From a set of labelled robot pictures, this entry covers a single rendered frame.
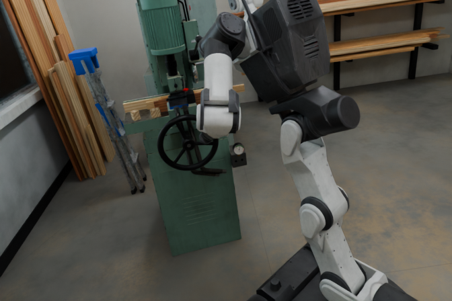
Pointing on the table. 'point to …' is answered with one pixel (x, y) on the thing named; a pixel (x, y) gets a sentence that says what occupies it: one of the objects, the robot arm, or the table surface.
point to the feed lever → (195, 50)
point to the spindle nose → (171, 64)
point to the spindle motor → (162, 20)
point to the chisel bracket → (174, 82)
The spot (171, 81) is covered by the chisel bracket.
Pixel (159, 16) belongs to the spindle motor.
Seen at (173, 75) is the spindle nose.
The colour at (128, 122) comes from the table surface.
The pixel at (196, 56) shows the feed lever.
